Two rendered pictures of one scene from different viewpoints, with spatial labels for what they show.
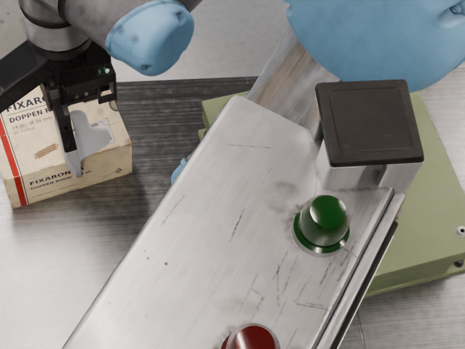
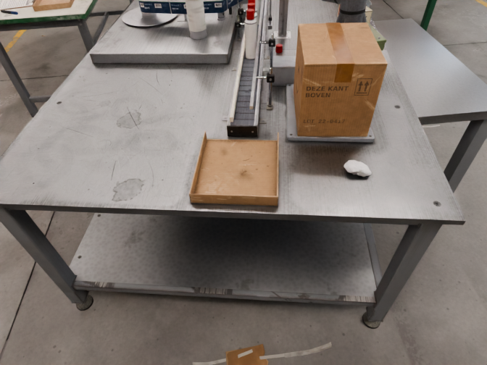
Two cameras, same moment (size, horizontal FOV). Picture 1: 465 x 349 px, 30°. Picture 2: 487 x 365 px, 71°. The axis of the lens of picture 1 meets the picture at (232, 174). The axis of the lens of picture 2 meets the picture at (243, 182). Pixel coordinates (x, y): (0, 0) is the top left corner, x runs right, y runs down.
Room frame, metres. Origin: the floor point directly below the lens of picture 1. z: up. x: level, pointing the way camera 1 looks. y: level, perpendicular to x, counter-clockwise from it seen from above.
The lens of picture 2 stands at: (0.70, -1.85, 1.61)
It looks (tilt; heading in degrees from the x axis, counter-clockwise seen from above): 46 degrees down; 112
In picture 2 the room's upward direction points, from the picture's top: 3 degrees counter-clockwise
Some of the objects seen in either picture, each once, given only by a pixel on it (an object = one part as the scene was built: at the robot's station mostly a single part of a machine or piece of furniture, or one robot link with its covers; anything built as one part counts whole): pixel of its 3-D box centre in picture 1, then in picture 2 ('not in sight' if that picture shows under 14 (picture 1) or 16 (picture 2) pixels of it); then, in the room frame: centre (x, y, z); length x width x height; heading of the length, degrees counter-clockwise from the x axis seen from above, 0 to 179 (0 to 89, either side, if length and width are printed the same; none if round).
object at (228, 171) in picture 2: not in sight; (238, 165); (0.38, -1.10, 0.85); 0.30 x 0.26 x 0.04; 106
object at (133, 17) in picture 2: not in sight; (149, 16); (-0.52, -0.14, 0.89); 0.31 x 0.31 x 0.01
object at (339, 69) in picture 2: not in sight; (332, 79); (0.59, -0.72, 0.99); 0.30 x 0.24 x 0.27; 107
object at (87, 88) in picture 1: (70, 59); not in sight; (0.58, 0.21, 1.02); 0.09 x 0.08 x 0.12; 121
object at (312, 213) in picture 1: (324, 220); not in sight; (0.18, -0.04, 1.49); 0.03 x 0.03 x 0.02
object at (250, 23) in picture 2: not in sight; (251, 35); (0.19, -0.44, 0.98); 0.05 x 0.05 x 0.20
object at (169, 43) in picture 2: not in sight; (175, 24); (-0.36, -0.14, 0.86); 0.80 x 0.67 x 0.05; 106
